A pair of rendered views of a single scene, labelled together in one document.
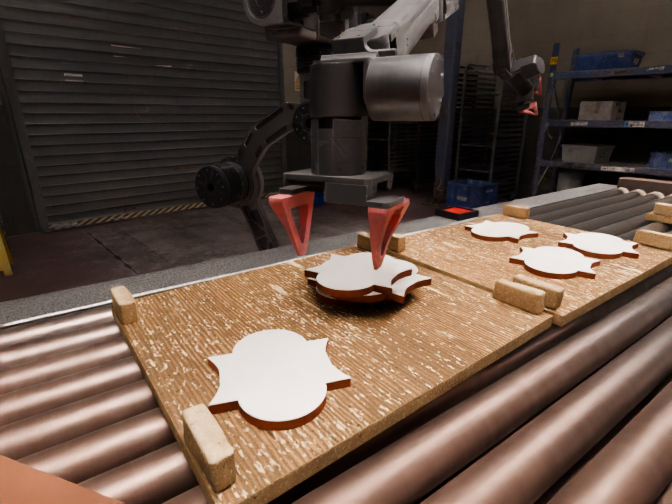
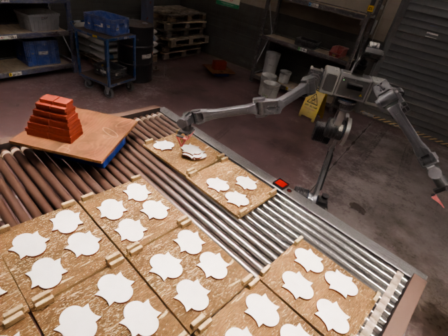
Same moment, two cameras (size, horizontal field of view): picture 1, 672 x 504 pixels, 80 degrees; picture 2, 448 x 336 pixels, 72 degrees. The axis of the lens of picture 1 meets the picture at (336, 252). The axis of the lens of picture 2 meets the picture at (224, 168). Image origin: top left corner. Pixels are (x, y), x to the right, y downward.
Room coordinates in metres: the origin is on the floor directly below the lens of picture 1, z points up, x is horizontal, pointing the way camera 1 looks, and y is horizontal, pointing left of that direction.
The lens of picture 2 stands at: (0.19, -1.67, 2.01)
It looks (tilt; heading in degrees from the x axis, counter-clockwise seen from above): 34 degrees down; 73
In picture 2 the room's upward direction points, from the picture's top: 11 degrees clockwise
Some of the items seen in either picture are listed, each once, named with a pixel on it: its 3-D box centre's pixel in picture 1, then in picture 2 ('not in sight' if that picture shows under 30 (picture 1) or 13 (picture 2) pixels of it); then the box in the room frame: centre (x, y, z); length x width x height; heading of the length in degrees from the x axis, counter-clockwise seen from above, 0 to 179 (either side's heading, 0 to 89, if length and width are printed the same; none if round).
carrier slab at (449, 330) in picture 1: (325, 315); (184, 151); (0.44, 0.01, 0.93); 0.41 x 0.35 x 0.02; 127
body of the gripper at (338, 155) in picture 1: (338, 154); (186, 126); (0.43, 0.00, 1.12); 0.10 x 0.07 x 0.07; 61
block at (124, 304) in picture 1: (124, 304); not in sight; (0.43, 0.25, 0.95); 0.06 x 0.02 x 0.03; 37
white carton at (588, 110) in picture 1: (601, 111); not in sight; (4.76, -2.97, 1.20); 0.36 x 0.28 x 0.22; 30
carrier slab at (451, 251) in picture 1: (521, 251); (232, 185); (0.69, -0.33, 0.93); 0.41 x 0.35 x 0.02; 125
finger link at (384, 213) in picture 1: (367, 225); (183, 139); (0.41, -0.03, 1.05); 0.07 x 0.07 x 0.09; 61
